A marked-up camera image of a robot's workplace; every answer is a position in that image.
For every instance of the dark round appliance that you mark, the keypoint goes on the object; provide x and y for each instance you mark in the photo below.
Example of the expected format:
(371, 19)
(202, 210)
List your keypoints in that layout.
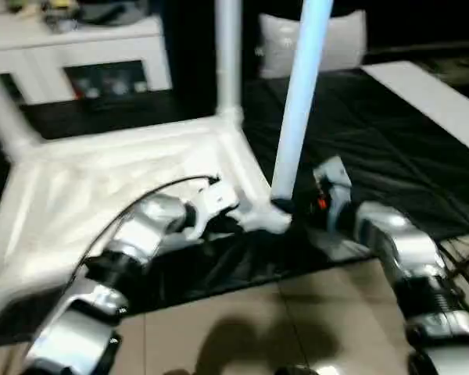
(94, 9)

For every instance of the white plastic table leg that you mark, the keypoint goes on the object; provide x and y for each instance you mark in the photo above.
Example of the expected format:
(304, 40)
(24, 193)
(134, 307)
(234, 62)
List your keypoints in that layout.
(301, 94)
(4, 117)
(228, 55)

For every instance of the grey cushion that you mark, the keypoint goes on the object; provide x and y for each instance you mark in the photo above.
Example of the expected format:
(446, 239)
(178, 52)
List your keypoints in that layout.
(344, 43)

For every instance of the white glass-door cabinet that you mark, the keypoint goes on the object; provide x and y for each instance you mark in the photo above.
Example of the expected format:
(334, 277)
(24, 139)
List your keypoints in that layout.
(62, 55)

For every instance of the white plastic table top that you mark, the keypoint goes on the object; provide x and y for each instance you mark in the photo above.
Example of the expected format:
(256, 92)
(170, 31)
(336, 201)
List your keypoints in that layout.
(78, 195)

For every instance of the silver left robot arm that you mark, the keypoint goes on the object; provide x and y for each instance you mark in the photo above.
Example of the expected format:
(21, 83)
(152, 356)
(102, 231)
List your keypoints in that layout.
(109, 266)

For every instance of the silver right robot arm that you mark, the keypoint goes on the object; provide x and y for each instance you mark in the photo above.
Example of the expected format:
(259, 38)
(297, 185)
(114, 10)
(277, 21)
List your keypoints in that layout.
(406, 258)

